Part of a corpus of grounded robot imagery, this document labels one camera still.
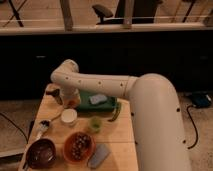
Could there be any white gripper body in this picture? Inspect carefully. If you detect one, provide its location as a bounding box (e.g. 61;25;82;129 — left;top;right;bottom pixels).
60;88;81;106

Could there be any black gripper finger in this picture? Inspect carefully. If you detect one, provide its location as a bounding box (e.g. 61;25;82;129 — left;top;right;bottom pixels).
46;89;62;105

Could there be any orange apple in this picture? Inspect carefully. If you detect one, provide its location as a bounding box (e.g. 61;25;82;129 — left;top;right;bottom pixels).
68;99;81;108

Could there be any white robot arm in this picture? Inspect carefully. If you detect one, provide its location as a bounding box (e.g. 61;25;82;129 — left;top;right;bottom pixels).
50;59;192;171

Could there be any white paper cup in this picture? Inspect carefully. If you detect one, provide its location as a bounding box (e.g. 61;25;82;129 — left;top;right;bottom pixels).
61;109;77;126

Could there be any green plastic cup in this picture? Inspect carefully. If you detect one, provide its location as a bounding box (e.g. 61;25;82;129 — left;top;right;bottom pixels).
88;116;102;133

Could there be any green cutting board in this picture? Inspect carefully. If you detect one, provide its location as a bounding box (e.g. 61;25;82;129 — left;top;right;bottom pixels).
76;91;117;112

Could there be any metal spoon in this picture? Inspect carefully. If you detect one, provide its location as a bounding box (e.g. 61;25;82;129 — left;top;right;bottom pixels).
35;113;61;140

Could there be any orange bowl with nuts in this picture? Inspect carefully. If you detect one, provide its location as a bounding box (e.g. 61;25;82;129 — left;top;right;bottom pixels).
62;132;96;164

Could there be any dark brown bowl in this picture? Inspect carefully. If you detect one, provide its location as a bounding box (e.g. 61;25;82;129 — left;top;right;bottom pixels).
26;138;56;169

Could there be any grey sponge block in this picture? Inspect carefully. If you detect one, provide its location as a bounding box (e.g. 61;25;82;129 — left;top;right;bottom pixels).
87;144;110;169

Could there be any black office chair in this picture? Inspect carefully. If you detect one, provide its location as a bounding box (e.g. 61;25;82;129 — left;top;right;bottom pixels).
92;0;161;25

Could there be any blue floor box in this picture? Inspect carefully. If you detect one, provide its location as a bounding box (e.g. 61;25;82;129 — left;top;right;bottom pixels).
191;93;212;108

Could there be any black floor cable left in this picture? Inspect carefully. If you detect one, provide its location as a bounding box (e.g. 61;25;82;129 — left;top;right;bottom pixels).
0;112;30;144

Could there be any black floor cable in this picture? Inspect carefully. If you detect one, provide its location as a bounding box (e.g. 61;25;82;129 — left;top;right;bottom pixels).
185;104;200;150
0;112;30;144

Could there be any black floor cable right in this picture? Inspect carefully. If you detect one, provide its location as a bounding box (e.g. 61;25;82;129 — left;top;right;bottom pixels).
185;104;200;150

